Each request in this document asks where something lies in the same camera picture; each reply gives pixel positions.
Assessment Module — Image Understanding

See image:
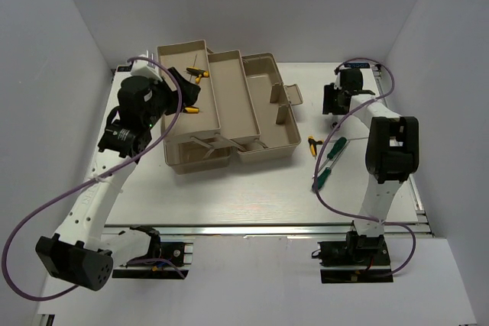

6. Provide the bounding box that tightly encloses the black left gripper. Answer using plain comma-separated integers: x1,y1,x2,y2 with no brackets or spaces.
142,67,199,128

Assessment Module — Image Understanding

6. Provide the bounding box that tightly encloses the yellow black T-handle hex key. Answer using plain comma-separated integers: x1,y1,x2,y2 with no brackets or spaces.
183,106,200,114

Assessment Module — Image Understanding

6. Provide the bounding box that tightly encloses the long yellow black T-handle key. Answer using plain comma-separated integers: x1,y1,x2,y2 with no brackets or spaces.
186,55,210,85

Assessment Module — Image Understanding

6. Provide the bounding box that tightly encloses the beige plastic toolbox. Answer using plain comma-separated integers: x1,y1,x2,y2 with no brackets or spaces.
157,40,303,175

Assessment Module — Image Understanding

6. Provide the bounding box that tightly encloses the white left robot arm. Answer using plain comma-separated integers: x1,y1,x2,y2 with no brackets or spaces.
35,67,200,291

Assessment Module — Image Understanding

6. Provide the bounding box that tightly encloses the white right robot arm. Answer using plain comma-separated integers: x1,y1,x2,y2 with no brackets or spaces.
322,68,419,238

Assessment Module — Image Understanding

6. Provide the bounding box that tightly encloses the blue label sticker right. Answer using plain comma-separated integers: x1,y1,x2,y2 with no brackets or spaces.
343,62,371,69

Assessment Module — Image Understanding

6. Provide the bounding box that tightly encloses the small green screwdriver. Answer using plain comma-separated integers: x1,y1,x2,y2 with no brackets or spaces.
326,137,348,160

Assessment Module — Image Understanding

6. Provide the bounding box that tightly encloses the large green screwdriver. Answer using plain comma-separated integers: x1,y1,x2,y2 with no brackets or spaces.
312,167,332,191

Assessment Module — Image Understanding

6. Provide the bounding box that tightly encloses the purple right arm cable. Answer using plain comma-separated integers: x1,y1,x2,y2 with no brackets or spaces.
312,57,417,276

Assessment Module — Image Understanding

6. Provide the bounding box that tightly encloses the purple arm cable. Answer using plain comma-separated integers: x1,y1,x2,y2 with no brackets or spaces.
312,57,417,276
2,56,188,302

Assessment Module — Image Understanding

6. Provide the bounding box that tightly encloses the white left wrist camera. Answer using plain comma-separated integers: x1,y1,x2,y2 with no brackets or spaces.
130,50,163,82

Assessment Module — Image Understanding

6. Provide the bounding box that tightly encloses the aluminium table front rail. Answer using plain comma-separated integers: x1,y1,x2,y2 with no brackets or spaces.
102,223,432,236

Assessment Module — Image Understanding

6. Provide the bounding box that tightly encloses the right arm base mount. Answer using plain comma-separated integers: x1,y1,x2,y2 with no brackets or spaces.
311,231,393,284

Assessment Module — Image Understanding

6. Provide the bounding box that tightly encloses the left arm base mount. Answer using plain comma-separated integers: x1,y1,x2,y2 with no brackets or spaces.
112,237,193,280

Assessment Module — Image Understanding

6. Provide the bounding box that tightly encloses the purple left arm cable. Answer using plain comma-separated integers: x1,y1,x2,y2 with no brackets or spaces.
2,56,188,302

